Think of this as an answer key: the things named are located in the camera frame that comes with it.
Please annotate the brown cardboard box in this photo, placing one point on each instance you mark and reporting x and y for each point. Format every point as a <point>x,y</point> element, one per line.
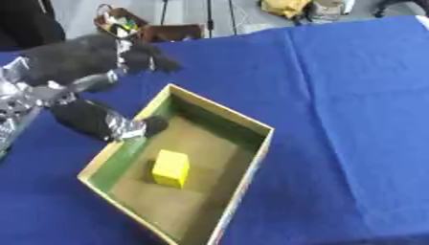
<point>174,32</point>

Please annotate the black tripod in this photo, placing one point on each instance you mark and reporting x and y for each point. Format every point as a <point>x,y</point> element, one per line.
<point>209,16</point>

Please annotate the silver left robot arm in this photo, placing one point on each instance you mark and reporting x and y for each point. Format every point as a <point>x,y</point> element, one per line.
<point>15,105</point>

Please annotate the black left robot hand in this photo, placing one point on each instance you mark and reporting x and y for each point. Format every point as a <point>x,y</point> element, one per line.
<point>78,60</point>

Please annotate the black chair base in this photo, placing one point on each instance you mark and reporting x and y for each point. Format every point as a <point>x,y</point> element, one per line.
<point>399,7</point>

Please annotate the person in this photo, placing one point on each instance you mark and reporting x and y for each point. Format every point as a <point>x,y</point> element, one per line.
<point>28,22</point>

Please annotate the brown basket with items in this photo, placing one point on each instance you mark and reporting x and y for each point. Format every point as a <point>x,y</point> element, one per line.
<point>120,24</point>

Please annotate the yellow bag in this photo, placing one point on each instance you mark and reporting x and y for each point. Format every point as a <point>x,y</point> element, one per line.
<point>285,7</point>

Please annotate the yellow block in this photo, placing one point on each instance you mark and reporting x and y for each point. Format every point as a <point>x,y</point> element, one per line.
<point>171,169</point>

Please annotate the tan cardboard box green inside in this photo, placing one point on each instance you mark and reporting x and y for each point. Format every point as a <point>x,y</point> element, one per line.
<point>184,166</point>

